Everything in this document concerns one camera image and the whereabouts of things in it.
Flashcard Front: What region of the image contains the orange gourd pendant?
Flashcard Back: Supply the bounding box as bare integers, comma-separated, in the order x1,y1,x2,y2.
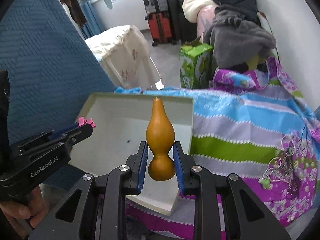
146,98,175,181

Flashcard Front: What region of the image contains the pale green cardboard box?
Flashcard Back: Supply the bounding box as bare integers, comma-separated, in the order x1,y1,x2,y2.
69,93,180,215

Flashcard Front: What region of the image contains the pink hair clip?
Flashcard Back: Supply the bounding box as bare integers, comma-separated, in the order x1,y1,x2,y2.
78,116,96,128

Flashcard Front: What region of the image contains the person's left hand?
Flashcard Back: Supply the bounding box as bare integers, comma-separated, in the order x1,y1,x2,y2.
1,186,48,238

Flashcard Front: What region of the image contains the colourful striped floral cloth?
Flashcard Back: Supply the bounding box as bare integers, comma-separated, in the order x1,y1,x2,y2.
117,57,319,239

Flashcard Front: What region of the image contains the left blue textured cushion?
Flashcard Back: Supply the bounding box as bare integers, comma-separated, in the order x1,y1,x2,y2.
1,0,115,143

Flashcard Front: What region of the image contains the green cardboard carton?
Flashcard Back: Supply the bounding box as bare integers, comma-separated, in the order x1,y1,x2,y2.
179,37,213,89

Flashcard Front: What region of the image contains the cream lace covered stool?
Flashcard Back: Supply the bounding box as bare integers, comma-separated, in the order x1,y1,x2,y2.
85,25,163,90

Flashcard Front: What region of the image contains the grey fleece garment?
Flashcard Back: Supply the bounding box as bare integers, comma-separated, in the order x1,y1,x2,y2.
202,10,276,69

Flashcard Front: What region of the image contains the red suitcase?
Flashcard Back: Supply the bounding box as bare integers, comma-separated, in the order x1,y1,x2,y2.
145,11,173,47

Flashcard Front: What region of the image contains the pink printed garment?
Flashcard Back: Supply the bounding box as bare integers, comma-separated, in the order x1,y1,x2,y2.
197,5,216,36

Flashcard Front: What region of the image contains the cream white blanket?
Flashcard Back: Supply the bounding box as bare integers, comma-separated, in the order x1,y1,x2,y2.
182,0,219,23

